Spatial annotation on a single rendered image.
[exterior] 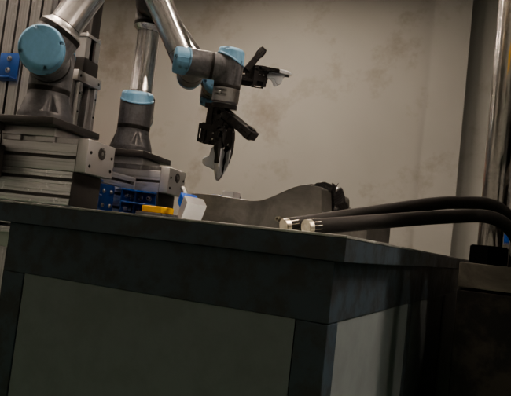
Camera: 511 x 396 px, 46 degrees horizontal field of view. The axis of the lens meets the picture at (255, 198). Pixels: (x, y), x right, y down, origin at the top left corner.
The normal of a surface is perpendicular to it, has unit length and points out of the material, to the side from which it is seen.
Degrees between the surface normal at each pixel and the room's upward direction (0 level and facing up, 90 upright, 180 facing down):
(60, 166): 90
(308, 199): 90
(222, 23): 90
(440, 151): 90
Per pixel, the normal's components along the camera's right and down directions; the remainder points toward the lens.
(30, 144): -0.29, -0.10
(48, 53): 0.11, 0.06
